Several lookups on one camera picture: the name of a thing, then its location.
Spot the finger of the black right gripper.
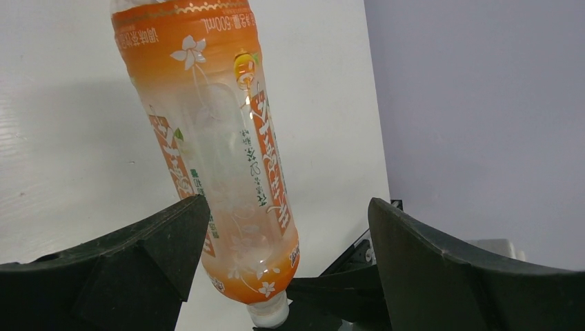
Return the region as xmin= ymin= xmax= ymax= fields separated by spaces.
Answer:
xmin=276 ymin=265 xmax=389 ymax=331

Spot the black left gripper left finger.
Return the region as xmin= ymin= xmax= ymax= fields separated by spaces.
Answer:
xmin=1 ymin=195 xmax=210 ymax=330

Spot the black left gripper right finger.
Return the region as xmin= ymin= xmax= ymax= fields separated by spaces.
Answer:
xmin=368 ymin=198 xmax=584 ymax=330

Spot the orange drink bottle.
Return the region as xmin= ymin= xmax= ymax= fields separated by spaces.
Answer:
xmin=110 ymin=1 xmax=300 ymax=329

